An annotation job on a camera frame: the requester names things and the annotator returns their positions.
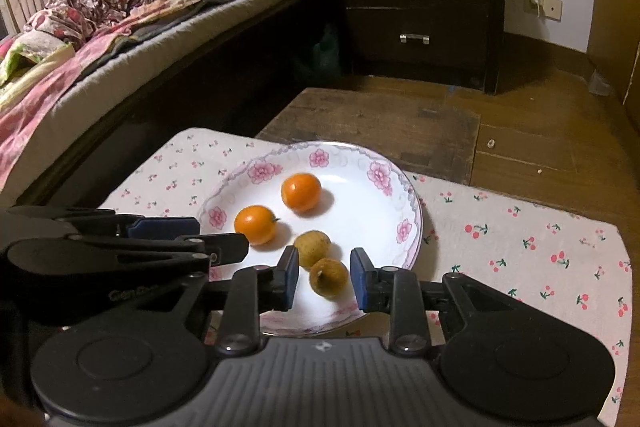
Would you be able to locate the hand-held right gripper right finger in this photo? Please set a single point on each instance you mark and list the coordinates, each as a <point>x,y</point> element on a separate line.
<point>360,279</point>

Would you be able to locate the dark red patterned quilt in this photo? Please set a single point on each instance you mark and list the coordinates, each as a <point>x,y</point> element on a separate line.
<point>100,2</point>

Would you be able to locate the brown longan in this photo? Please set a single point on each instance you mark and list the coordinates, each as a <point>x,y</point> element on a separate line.
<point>312,247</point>
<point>328,278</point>

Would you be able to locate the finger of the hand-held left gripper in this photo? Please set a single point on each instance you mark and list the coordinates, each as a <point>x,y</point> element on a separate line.
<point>160,227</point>
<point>225,247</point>

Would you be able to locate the green yellow floral quilt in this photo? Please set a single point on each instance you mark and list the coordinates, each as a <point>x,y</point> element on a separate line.
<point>30,57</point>

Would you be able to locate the dark green bag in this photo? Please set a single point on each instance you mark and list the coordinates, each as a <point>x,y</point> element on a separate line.
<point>326,49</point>

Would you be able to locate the dark wooden nightstand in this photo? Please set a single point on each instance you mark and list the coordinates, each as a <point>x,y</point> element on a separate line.
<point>415,57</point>

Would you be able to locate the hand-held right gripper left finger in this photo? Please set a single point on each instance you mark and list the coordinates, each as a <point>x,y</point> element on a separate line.
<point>289,279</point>

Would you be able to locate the cardboard box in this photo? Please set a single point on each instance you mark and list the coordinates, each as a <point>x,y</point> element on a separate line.
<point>615,7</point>

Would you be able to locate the clear plastic bag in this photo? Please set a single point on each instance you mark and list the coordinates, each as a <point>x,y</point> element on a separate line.
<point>599,83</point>

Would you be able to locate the white floral rim plate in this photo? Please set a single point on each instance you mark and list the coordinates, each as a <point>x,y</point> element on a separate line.
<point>360,207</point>

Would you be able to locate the cherry print tablecloth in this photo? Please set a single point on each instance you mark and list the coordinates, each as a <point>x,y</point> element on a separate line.
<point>500,227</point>

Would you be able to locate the beige wall outlet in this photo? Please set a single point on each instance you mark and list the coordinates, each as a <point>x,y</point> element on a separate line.
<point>550,7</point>

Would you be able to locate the small orange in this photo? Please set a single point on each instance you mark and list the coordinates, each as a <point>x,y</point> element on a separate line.
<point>256,224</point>
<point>301,192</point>

